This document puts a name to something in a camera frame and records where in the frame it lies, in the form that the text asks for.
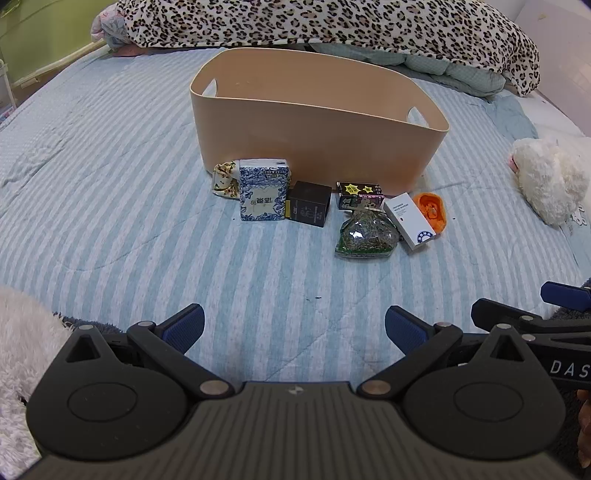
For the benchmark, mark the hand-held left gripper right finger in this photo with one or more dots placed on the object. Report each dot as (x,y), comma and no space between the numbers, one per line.
(403,330)

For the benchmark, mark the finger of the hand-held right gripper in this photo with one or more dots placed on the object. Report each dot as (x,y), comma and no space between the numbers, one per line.
(503,314)
(565,293)

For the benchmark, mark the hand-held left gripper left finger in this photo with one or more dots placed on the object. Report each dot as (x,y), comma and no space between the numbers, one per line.
(187,325)

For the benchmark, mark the dark grey fluffy cloth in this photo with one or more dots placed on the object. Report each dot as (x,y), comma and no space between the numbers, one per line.
(99,326)

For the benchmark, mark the clear bag of green herbs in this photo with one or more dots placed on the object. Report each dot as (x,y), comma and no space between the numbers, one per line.
(367,235)

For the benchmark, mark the white rectangular box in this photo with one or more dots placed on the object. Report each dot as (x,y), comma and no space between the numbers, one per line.
(411,221)

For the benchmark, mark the white plush toy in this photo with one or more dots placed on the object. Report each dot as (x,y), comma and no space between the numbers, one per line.
(549,180)

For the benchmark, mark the orange plastic packet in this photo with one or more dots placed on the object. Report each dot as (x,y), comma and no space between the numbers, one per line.
(434,210)

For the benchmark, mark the blue striped bed sheet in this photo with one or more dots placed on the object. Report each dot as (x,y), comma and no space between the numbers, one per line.
(138,207)

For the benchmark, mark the black box with yellow stars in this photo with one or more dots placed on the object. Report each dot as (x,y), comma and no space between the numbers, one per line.
(360,194)

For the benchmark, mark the gold white patterned packet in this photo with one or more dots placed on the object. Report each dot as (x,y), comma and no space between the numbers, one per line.
(225,179)

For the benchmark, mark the blue and white patterned box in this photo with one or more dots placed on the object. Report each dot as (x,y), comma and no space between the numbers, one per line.
(263,194)

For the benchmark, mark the small black box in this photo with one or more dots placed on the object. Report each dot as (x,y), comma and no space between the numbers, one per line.
(308,205)

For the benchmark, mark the white fluffy cloth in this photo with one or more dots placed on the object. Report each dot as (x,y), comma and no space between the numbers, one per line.
(23,350)

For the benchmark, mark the beige plastic storage basket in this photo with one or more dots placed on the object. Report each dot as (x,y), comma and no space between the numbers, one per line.
(318,138)

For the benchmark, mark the light blue folded quilt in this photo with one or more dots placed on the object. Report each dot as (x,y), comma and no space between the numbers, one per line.
(443,71)

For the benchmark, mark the white shelf rack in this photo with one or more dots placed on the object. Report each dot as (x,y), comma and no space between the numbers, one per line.
(5,92)

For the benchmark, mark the pink floral cloth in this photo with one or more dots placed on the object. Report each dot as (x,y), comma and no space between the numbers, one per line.
(108,27)

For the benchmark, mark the leopard print blanket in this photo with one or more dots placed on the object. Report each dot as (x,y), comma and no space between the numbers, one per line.
(323,23)

